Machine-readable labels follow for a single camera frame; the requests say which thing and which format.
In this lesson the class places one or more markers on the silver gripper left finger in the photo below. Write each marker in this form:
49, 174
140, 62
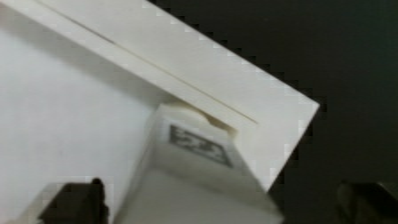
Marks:
77, 206

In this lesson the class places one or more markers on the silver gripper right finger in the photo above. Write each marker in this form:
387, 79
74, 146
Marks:
367, 203

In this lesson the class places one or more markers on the white leg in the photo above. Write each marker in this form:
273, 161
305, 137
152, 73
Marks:
196, 173

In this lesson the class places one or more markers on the white square tabletop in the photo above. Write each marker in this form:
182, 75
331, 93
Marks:
79, 97

